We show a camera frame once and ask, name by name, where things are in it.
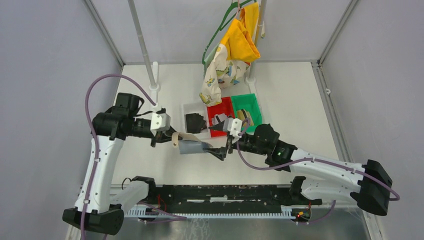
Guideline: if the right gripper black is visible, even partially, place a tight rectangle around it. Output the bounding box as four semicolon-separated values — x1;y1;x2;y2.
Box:
202;120;268;162

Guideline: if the beige card holder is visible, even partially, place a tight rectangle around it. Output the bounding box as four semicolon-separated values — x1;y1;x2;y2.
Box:
171;132;213;155

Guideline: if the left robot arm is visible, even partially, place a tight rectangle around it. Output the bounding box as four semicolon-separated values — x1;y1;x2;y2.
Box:
62;93;175;236

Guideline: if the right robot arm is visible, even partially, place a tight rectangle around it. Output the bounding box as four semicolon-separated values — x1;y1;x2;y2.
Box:
202;118;400;216

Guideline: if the white card with stripe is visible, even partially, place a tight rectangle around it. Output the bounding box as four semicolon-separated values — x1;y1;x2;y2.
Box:
212;113;232;125

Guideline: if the black card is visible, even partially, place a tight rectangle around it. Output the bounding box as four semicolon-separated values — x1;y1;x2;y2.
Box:
185;113;207;134

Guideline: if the gold card with stripe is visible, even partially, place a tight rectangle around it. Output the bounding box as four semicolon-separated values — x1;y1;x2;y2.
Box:
236;108;254;125

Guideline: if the red plastic bin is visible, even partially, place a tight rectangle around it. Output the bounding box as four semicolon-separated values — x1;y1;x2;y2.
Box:
206;96;235;127

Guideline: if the clear plastic bin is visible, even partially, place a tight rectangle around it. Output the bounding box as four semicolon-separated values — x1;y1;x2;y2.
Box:
182;102;211;140

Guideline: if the green plastic bin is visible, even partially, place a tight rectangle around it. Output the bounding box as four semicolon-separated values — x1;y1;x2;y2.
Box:
230;93;263;133

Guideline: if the left white rack foot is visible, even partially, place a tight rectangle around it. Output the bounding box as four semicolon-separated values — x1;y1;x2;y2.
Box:
149;61;161;110

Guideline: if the yellow patterned garment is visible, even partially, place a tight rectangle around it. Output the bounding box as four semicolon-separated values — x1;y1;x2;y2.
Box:
199;1;261;107

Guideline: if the green clothes hanger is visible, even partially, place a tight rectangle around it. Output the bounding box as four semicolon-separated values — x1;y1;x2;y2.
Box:
201;0;257;66

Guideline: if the left metal rack pole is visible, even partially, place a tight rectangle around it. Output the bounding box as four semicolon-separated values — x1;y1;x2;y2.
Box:
127;0;153;84

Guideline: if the metal rack pole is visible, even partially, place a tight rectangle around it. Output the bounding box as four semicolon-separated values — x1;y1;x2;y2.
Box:
127;0;153;84
246;0;268;83

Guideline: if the right metal rack pole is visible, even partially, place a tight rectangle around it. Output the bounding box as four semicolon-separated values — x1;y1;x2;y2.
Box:
246;0;268;83

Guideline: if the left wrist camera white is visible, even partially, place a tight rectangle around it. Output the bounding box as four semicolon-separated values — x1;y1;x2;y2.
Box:
150;104;171;135

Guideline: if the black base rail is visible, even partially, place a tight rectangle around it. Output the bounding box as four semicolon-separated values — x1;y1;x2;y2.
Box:
143;184;323;214

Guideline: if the white slotted cable duct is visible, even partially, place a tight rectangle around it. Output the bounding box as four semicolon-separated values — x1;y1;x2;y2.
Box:
124;205;296;220

